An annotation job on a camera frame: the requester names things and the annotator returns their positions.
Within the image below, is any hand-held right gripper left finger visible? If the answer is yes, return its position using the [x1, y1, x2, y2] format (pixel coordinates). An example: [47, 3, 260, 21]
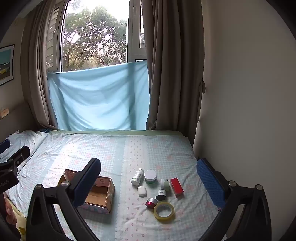
[26, 158, 101, 241]

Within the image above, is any yellow tape roll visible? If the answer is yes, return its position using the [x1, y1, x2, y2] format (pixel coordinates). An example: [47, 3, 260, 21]
[154, 202, 175, 222]

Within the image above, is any white printed pillow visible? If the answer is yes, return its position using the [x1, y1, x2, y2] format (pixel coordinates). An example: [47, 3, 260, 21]
[0, 130, 48, 167]

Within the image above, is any window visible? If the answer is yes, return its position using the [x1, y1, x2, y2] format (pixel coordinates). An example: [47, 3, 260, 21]
[46, 0, 147, 72]

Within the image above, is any brown curtain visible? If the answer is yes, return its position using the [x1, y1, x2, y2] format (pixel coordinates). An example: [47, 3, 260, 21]
[141, 0, 207, 142]
[20, 0, 67, 130]

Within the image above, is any checked floral bed sheet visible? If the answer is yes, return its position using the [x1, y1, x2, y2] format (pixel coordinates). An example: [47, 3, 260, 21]
[0, 130, 222, 241]

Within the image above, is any black jar white label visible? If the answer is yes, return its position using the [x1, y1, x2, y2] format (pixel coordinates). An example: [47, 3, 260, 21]
[155, 189, 167, 201]

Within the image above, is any light blue cloth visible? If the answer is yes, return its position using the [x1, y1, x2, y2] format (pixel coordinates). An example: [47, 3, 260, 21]
[47, 61, 151, 131]

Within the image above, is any yellow cloth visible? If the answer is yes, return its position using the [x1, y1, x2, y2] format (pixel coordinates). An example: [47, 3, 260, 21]
[9, 204, 27, 241]

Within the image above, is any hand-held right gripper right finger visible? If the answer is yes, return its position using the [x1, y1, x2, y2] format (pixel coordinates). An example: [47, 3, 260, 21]
[196, 158, 272, 241]

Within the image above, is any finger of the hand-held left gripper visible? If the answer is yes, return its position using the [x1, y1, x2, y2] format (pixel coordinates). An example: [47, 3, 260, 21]
[0, 139, 11, 154]
[0, 146, 31, 173]

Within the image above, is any white pill bottle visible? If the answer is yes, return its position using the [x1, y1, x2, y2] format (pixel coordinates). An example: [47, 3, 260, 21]
[131, 168, 145, 186]

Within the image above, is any wall poster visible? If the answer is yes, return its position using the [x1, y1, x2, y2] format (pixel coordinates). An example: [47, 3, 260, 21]
[0, 44, 15, 87]

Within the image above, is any cardboard box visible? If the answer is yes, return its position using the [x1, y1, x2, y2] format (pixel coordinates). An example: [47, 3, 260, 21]
[57, 169, 115, 214]

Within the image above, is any red box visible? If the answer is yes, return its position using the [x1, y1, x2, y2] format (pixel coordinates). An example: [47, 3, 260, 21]
[169, 177, 184, 198]

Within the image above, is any red jar silver lid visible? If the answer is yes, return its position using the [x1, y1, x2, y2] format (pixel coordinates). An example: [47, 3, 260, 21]
[145, 197, 158, 209]

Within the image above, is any white lid green jar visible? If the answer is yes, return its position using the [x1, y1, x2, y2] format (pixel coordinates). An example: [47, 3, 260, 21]
[144, 170, 157, 184]

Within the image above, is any beige headboard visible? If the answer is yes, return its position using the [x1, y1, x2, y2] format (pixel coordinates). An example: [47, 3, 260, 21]
[0, 102, 36, 135]

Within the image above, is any person's left hand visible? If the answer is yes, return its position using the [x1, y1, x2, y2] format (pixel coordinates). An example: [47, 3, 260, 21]
[3, 197, 18, 227]

